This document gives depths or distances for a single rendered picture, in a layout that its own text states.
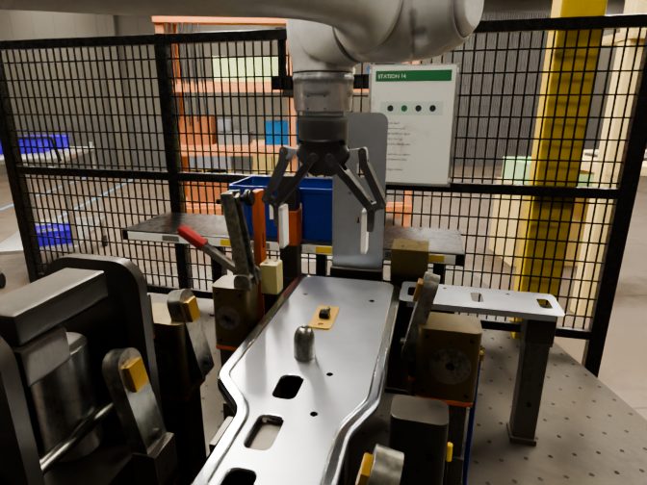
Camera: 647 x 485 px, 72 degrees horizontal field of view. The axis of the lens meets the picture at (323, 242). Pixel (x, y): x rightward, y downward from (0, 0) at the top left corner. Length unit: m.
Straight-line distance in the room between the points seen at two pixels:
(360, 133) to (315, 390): 0.56
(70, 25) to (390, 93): 9.99
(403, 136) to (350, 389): 0.78
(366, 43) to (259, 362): 0.44
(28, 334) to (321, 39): 0.47
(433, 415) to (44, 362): 0.42
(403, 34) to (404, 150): 0.72
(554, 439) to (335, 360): 0.58
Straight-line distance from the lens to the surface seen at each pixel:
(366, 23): 0.52
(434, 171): 1.23
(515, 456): 1.03
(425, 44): 0.54
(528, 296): 0.95
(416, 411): 0.60
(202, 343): 0.68
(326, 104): 0.66
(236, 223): 0.76
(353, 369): 0.65
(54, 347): 0.48
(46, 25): 11.13
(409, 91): 1.23
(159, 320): 0.66
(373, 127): 0.96
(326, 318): 0.77
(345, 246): 1.01
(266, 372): 0.64
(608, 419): 1.21
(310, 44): 0.65
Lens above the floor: 1.35
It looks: 17 degrees down
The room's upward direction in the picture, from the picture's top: straight up
